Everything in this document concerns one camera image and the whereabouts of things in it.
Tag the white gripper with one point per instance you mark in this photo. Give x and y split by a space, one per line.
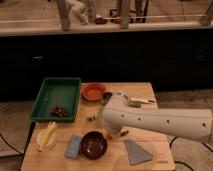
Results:
114 131

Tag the grey blue folded cloth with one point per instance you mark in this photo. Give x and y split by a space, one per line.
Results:
136 153

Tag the small metal cup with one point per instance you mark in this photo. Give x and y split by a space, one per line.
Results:
106 97

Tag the white handled knife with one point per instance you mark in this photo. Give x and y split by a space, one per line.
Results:
141 101

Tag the black rectangular block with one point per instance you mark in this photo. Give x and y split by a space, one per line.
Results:
124 133

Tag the small dark toy piece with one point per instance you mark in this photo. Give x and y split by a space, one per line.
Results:
92 118

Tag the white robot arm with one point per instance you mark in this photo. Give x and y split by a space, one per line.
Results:
193 124

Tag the red yellow apple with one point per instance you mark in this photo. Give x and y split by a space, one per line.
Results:
107 135

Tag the small green cup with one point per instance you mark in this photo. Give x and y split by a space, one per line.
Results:
99 114

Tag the green plastic tray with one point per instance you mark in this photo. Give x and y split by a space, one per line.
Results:
57 92

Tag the small white plate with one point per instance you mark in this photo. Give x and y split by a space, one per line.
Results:
52 141

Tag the orange bowl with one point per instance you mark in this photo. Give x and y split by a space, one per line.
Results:
93 91

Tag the dark red grapes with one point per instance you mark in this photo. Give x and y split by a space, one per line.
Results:
58 111

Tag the purple bowl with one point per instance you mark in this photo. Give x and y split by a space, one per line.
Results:
93 145

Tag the green cucumber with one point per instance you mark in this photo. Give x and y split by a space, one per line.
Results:
135 104

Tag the blue sponge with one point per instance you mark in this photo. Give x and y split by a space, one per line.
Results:
73 148

